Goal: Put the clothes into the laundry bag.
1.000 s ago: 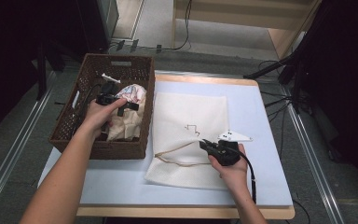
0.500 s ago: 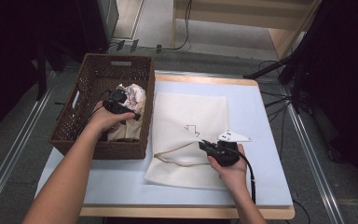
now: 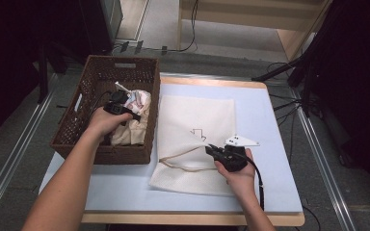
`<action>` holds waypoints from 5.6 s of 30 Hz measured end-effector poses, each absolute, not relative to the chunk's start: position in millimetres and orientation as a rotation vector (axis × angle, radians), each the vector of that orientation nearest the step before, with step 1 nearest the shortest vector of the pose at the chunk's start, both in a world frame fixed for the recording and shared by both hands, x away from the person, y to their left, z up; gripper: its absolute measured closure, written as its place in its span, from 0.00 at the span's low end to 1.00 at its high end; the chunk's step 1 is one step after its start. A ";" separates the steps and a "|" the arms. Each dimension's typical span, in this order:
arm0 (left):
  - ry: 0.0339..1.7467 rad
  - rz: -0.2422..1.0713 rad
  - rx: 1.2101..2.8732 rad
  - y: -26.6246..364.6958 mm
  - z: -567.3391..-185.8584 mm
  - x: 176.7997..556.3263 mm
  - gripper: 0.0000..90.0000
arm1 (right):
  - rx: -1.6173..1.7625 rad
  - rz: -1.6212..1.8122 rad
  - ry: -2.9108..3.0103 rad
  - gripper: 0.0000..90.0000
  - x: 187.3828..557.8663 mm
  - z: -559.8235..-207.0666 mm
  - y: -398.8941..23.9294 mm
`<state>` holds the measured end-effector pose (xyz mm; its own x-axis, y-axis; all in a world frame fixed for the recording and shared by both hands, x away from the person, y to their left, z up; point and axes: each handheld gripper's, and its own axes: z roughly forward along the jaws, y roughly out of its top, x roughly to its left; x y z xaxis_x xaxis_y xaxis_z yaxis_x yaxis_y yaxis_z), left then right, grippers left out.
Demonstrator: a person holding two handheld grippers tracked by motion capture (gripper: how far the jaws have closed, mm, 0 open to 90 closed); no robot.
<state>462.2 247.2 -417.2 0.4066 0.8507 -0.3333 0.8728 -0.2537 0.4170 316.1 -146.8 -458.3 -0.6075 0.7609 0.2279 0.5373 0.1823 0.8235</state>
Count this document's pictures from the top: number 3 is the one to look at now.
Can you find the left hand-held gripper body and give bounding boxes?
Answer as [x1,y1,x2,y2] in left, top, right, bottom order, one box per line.
[102,81,133,117]

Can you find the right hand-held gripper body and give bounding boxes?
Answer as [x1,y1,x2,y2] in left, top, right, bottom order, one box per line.
[210,134,261,173]

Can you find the cream printed garment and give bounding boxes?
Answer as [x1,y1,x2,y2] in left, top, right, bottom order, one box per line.
[110,89,152,147]

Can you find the cream mesh laundry bag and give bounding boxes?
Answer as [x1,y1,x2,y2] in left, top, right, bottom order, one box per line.
[148,93,238,197]

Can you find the brown wicker basket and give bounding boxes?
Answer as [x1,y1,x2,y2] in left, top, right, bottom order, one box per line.
[49,54,161,166]

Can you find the person's left hand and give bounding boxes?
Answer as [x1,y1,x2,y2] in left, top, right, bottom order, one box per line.
[87,105,135,142]

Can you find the person's right hand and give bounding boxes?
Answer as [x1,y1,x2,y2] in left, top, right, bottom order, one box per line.
[214,147,256,200]

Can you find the dark cabinet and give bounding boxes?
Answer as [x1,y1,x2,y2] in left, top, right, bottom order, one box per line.
[77,0,125,56]

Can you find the black metal stand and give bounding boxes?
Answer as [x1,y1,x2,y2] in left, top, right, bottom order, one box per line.
[251,47,322,118]

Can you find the black curtain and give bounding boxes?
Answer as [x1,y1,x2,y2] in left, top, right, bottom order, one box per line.
[302,0,370,200]
[0,0,90,148]

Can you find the light wooden shelf unit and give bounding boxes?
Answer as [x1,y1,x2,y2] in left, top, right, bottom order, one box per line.
[177,0,332,63]

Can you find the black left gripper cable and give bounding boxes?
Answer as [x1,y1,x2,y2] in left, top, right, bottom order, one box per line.
[89,90,114,120]

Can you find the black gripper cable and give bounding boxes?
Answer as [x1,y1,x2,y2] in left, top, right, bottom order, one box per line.
[89,90,114,120]
[243,156,267,212]

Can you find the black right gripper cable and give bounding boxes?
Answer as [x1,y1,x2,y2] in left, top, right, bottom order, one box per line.
[243,156,267,212]

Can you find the black floor cables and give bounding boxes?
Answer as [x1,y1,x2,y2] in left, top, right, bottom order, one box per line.
[266,61,304,153]

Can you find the metal floor rail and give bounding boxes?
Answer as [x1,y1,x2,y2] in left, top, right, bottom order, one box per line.
[0,72,60,222]
[287,86,358,231]

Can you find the thin black hanging cable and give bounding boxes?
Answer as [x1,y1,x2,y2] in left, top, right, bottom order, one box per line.
[170,0,200,54]

